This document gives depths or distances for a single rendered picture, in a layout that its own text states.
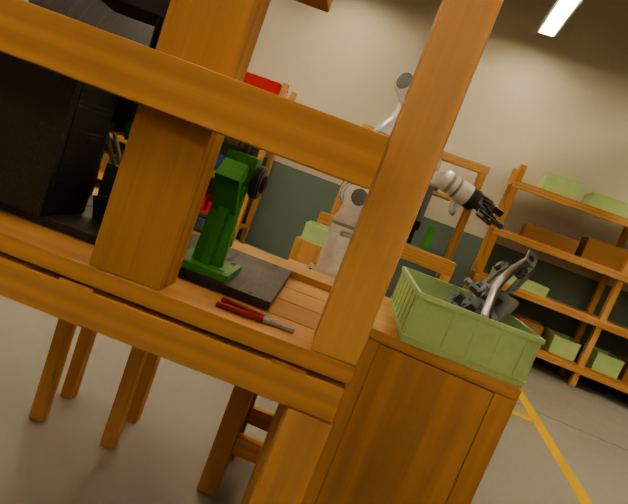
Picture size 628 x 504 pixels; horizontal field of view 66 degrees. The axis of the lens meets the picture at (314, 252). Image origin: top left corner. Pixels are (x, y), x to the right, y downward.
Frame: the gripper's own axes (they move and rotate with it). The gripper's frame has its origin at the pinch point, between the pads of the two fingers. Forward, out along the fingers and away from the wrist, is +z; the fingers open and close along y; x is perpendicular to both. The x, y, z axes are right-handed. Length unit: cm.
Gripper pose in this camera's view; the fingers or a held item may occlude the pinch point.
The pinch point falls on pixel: (501, 220)
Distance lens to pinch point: 174.0
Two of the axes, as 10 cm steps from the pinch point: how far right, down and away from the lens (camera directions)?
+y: 2.7, -5.2, 8.1
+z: 8.2, 5.6, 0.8
